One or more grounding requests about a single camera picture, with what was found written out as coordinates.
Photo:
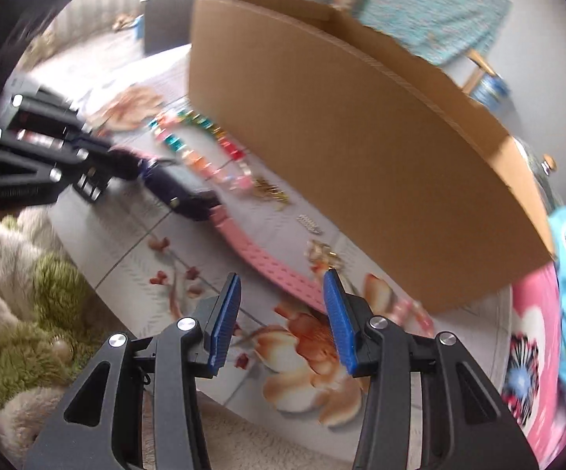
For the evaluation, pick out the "grey lace cloth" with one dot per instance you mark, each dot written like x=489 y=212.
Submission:
x=540 y=191

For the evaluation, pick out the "small brown figurine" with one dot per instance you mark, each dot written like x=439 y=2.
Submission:
x=549 y=161

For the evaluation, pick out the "wooden stick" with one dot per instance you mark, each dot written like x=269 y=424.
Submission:
x=481 y=61

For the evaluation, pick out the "pink floral blanket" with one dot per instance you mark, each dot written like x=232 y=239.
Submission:
x=532 y=313

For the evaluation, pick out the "dark cabinet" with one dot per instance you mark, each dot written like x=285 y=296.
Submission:
x=165 y=24

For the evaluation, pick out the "brown cardboard box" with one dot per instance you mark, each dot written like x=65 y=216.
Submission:
x=337 y=132

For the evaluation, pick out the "silver ladder charm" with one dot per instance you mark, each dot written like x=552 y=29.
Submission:
x=310 y=223

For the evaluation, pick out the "teal floral cloth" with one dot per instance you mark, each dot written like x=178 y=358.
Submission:
x=434 y=14

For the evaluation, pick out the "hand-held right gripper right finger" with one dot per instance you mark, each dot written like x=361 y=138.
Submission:
x=341 y=328

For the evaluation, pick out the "blue water bottle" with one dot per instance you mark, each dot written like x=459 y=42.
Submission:
x=491 y=89

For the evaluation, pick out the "green and cream plush rug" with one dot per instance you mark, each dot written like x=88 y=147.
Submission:
x=14 y=352

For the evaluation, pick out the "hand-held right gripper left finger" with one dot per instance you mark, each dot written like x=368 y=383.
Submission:
x=226 y=328

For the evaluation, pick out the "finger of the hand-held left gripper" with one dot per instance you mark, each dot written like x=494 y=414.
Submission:
x=33 y=154
x=48 y=112

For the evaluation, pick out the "grey curtain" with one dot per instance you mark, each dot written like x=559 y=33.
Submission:
x=92 y=10

